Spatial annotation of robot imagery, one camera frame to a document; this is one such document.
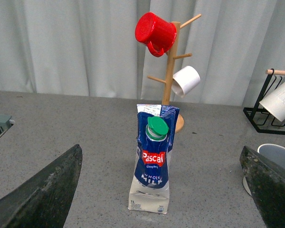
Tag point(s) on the black wire mug rack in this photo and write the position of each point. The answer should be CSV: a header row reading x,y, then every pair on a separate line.
x,y
261,119

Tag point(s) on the wooden mug tree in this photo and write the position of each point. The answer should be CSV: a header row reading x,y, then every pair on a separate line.
x,y
172,56

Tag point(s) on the red mug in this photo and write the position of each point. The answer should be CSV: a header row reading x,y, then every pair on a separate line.
x,y
155,33

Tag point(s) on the white ribbed hanging mug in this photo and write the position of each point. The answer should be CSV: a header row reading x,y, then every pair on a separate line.
x,y
274,103

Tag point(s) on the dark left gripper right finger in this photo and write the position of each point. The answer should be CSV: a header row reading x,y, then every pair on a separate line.
x,y
264,171

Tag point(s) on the blue white milk carton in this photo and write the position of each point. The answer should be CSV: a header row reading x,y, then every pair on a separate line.
x,y
150,189

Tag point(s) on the small white cup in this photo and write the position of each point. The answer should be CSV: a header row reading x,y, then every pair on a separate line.
x,y
185,80

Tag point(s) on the white mug grey interior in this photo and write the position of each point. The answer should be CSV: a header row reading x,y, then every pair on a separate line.
x,y
274,154

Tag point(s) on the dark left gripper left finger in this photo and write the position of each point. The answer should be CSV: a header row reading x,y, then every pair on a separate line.
x,y
44,200

